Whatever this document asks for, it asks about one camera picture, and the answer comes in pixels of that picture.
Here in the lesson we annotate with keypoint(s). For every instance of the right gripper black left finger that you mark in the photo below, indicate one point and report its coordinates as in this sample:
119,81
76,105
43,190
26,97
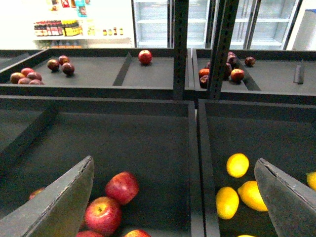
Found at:
58,210

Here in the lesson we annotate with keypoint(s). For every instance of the red apple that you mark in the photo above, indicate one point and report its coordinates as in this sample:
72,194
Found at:
103,215
123,187

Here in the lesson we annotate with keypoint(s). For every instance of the red apple front lower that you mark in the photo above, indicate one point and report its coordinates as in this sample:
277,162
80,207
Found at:
103,215

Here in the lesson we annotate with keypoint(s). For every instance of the black shelf upright post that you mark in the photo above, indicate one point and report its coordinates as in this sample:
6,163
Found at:
226,16

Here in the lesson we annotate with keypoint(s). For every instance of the black fruit tray left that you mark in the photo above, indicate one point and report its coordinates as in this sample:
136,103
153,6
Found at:
41,138

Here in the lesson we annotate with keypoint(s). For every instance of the yellow lemon beside finger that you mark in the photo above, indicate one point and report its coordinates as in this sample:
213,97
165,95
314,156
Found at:
250,195

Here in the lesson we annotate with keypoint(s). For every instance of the black fruit tray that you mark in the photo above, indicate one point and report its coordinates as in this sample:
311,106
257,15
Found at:
41,138
282,134

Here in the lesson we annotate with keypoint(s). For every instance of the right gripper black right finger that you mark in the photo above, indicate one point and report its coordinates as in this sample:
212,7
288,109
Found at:
291,204

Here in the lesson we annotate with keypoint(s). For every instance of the black fruit tray right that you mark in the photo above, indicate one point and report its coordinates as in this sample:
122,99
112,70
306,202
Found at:
282,134

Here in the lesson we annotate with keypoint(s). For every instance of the red apple front centre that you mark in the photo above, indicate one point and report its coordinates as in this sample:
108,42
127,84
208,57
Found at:
123,187

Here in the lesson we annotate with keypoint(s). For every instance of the red apple back tray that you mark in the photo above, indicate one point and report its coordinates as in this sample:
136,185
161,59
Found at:
145,57

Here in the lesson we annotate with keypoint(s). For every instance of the yellow lemon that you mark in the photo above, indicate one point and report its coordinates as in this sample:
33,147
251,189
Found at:
250,195
237,165
227,202

